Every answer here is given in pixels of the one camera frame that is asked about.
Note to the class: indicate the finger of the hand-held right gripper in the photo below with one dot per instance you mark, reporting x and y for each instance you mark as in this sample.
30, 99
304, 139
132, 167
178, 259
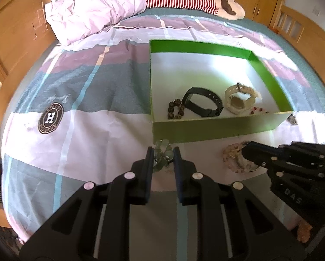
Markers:
260, 153
309, 160

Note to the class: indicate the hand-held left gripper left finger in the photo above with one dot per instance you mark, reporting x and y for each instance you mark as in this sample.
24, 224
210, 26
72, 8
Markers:
149, 174

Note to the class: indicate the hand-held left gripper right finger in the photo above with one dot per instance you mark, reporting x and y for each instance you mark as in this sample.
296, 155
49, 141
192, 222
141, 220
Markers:
180, 174

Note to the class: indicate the green cardboard box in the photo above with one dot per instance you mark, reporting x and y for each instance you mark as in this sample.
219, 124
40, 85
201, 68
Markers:
206, 130

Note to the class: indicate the cream plastic wristwatch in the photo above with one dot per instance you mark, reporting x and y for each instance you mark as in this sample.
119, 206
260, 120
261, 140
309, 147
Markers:
237, 103

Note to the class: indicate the black band wristwatch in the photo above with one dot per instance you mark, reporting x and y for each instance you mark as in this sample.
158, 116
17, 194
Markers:
211, 112

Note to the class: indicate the person's right hand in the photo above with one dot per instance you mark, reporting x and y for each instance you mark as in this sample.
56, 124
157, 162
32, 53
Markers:
303, 229

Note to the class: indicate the thin metal bangle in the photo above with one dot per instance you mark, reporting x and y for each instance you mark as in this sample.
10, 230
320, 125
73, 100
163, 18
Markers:
256, 168

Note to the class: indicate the brown beaded trinket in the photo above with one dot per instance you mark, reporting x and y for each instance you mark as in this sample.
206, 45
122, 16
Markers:
292, 119

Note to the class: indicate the plaid bed sheet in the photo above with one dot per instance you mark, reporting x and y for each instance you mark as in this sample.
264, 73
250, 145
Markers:
97, 130

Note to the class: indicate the wooden footboard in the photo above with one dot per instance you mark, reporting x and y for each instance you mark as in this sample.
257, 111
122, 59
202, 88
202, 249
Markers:
309, 27

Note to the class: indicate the pink pillow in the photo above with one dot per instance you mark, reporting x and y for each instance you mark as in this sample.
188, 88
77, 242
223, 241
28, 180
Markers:
97, 11

